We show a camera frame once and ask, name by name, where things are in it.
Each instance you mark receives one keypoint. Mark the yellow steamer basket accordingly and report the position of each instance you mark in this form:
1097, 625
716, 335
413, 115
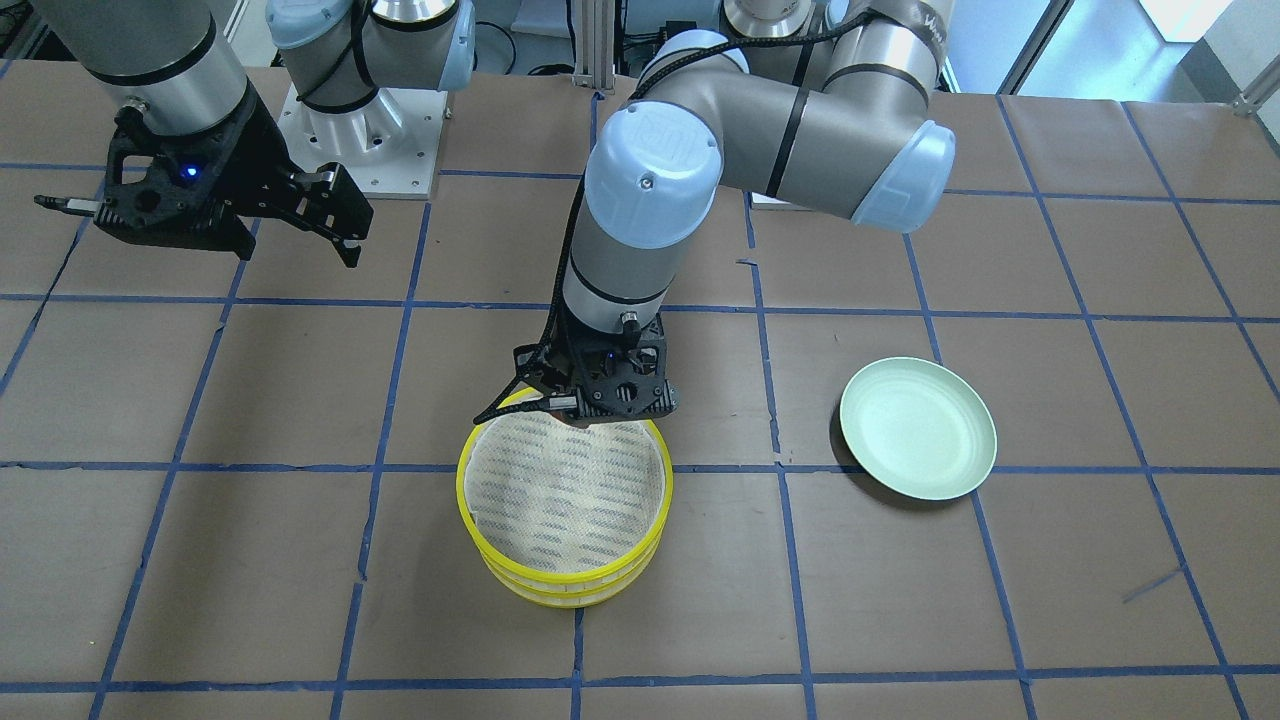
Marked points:
558, 498
574, 589

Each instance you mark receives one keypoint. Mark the aluminium frame post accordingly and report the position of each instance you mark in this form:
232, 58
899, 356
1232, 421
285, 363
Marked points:
594, 32

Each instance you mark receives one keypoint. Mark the light green plate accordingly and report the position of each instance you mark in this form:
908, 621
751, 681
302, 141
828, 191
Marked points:
918, 428

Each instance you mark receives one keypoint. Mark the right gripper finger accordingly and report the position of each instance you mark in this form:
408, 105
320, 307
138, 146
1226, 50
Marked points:
329, 202

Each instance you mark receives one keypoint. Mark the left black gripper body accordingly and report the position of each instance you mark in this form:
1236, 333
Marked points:
561, 371

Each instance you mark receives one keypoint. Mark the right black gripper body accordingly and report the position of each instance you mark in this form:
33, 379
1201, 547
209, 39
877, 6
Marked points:
253, 150

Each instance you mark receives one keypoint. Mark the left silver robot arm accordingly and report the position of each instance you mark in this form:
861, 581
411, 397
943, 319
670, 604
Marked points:
829, 114

